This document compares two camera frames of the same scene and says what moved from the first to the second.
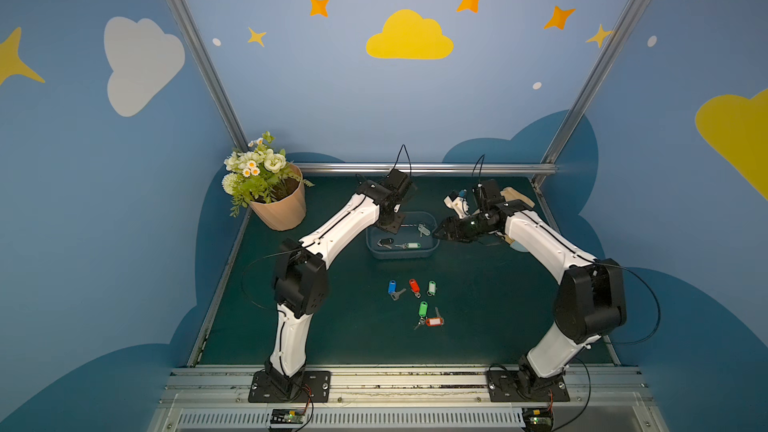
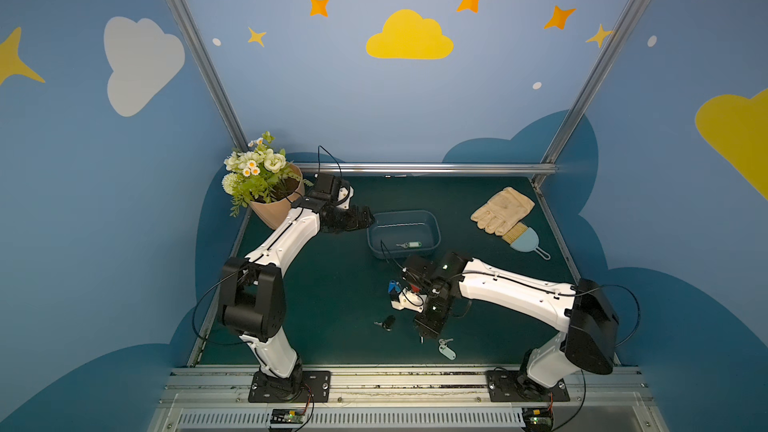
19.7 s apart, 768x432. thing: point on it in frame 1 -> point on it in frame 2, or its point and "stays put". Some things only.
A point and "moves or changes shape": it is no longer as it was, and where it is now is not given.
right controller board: [539, 419] stays put
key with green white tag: [409, 245] stays put
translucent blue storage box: [416, 238] stays put
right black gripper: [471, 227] -> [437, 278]
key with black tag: [423, 309] moves or changes shape
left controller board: [287, 416] stays put
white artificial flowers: [260, 174] stays put
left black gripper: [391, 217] -> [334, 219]
